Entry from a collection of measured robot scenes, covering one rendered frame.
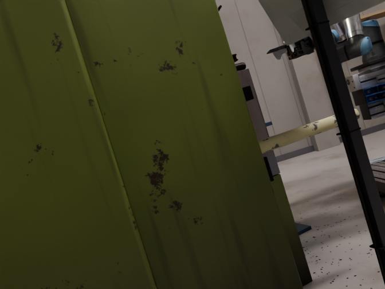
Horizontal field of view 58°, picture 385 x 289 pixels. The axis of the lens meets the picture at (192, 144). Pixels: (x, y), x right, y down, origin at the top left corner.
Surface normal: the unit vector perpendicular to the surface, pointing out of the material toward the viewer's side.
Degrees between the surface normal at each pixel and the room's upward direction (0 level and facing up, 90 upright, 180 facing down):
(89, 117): 90
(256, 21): 90
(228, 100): 90
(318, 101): 90
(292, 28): 120
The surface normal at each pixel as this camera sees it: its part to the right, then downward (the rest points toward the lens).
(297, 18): -0.46, 0.69
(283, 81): 0.00, 0.04
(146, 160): 0.29, -0.06
